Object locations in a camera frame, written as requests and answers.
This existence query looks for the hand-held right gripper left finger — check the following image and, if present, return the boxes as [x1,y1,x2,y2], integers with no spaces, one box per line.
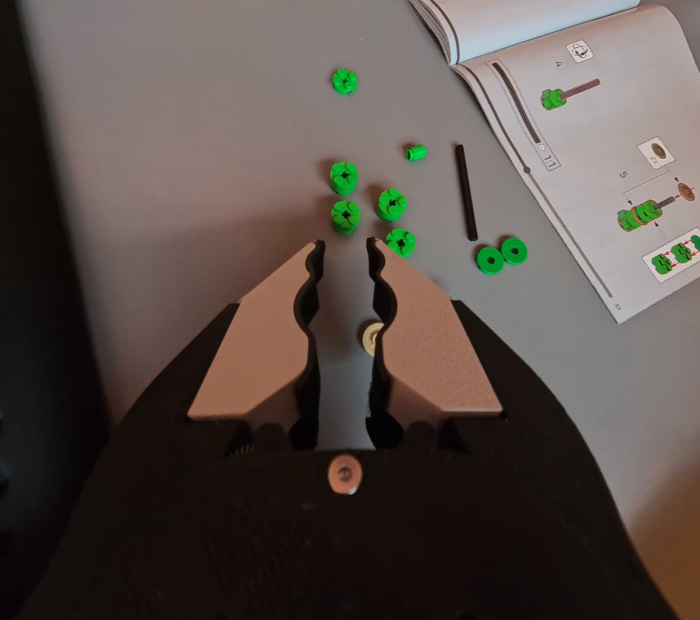
[187,240,326,450]

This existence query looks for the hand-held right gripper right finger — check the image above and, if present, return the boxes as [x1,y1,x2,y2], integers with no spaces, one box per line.
[363,237,504,450]

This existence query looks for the grey desk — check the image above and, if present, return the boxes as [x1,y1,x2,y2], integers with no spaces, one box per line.
[5,0,700,566]

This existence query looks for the black axle rod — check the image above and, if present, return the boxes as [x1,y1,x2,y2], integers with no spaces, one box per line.
[455,144,479,242]

